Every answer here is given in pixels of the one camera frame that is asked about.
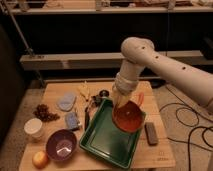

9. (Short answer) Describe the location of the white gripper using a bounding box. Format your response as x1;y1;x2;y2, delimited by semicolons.
112;60;144;108

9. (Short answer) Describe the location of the orange bowl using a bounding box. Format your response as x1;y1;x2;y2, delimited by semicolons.
112;101;145;133

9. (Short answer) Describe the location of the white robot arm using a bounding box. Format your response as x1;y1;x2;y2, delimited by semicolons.
112;37;213;114

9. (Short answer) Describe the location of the green plastic tray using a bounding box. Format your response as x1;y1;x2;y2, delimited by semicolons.
79;99;141;169

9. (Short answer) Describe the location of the small dark round can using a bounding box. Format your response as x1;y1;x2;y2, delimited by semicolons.
99;90;109;98

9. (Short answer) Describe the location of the orange carrot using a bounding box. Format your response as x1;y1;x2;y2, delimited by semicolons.
137;92;144;108

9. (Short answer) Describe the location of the yellow banana toy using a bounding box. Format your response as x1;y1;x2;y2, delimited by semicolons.
78;82;90;101

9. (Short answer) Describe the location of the grey rectangular block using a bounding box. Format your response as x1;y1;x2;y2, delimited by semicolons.
145;122;158;146

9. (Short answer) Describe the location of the blue sponge block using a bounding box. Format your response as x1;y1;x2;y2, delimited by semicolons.
65;112;79;130

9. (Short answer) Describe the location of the purple bowl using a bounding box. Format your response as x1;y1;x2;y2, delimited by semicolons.
46;129;77;162

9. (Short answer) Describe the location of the wooden slatted table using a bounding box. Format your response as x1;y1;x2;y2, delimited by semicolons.
19;81;176;171

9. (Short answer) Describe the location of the dark brown grape bunch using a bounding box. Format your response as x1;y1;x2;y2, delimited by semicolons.
33;104;60;122

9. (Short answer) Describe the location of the white cylindrical container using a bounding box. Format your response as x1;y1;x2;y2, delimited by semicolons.
24;118;44;139

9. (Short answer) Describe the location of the orange fruit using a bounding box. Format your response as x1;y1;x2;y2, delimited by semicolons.
32;151;49;169

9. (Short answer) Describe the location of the black handled tool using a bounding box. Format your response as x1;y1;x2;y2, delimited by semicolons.
84;95;102;130

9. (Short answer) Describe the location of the white lower shelf rail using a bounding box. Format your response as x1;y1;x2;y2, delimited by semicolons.
20;50;213;71

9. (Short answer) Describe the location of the white shelf rail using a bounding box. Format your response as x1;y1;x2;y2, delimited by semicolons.
0;0;213;15
20;50;213;71

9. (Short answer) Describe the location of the white upper shelf rail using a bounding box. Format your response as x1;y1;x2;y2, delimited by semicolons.
0;0;213;15

